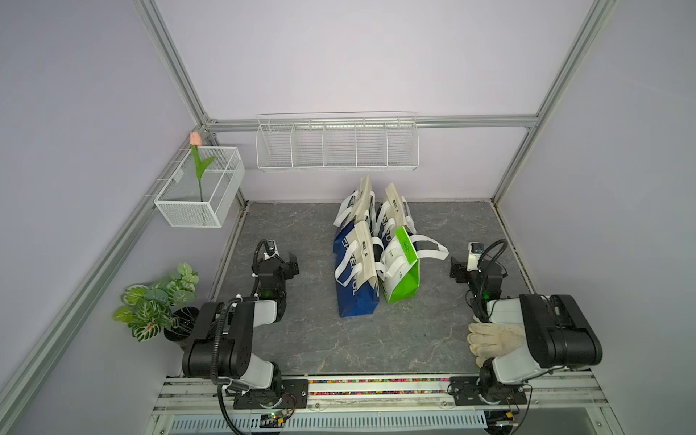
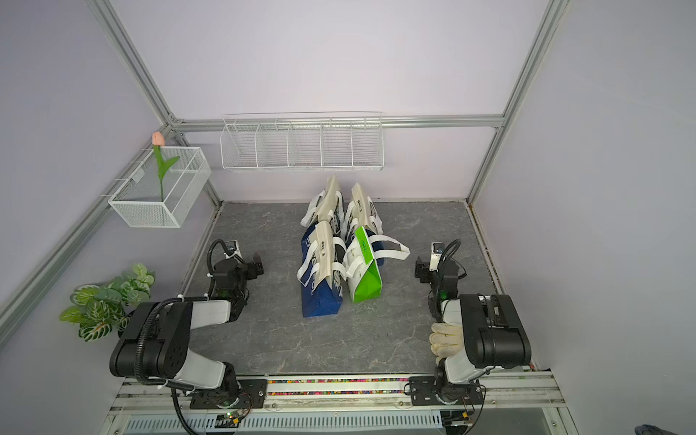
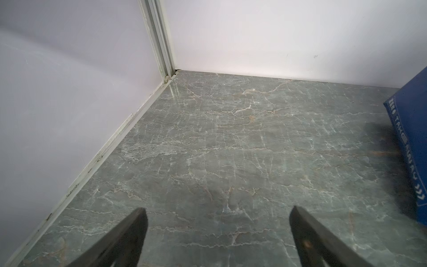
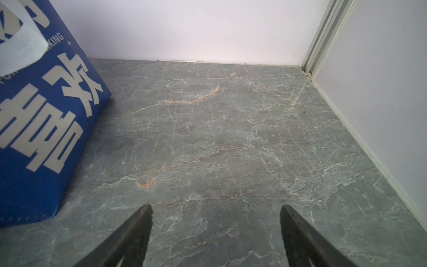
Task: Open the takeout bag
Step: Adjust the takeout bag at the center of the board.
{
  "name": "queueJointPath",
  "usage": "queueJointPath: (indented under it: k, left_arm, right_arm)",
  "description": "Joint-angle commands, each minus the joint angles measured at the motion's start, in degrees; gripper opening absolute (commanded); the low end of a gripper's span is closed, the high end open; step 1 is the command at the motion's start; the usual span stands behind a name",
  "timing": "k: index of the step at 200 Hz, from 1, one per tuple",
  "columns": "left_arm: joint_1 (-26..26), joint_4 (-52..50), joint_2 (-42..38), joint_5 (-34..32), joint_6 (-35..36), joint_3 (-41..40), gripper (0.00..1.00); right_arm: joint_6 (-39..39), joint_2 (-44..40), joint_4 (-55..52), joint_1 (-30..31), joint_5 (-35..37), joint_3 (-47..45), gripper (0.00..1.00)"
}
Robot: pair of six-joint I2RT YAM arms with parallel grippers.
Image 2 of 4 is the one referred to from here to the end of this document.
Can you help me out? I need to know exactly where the green and white takeout bag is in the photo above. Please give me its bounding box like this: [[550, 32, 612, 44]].
[[344, 227, 411, 304]]

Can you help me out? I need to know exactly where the blue beige takeout bag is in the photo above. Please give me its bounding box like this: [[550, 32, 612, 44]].
[[297, 221, 346, 318]]

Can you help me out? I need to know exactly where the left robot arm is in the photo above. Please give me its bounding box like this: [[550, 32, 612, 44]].
[[109, 239, 268, 411]]

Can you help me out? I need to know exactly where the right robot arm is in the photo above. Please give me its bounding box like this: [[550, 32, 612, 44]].
[[404, 239, 532, 406]]

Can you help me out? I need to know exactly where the back right blue beige bag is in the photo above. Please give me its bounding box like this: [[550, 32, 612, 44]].
[[342, 183, 384, 240]]

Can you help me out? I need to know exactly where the back left blue beige bag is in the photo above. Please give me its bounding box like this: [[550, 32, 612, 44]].
[[300, 175, 344, 235]]

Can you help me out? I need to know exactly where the beige work glove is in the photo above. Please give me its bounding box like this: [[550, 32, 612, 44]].
[[429, 323, 464, 364]]

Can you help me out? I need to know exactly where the potted green leafy plant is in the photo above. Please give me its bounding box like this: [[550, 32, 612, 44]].
[[59, 263, 156, 343]]

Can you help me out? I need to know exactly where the artificial pink tulip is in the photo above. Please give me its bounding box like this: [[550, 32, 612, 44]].
[[152, 132, 179, 202]]

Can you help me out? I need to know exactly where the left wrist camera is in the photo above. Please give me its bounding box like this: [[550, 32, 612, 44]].
[[225, 240, 242, 258]]

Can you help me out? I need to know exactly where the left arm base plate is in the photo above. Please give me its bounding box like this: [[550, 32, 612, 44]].
[[190, 378, 268, 411]]

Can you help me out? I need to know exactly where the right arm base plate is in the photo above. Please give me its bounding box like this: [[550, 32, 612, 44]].
[[403, 375, 484, 406]]

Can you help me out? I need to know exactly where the small white wire basket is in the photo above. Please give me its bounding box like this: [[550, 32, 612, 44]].
[[109, 146, 211, 228]]

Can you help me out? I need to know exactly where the long white wire basket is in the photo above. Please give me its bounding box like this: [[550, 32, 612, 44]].
[[219, 112, 385, 170]]

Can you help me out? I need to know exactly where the aluminium frame rail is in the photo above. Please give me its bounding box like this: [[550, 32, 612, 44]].
[[172, 112, 506, 133]]

